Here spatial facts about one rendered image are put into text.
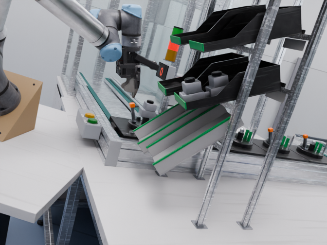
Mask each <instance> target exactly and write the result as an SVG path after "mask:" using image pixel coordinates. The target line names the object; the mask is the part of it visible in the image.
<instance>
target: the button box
mask: <svg viewBox="0 0 327 245"><path fill-rule="evenodd" d="M85 113H92V114H94V115H95V113H94V111H91V110H84V109H78V111H77V116H76V120H75V121H76V123H77V126H78V128H79V131H80V134H81V136H82V138H86V139H93V140H99V138H100V134H101V130H102V126H101V124H100V122H99V120H98V118H97V117H96V115H95V116H94V119H97V120H98V122H97V123H90V122H88V117H86V116H85Z"/></svg>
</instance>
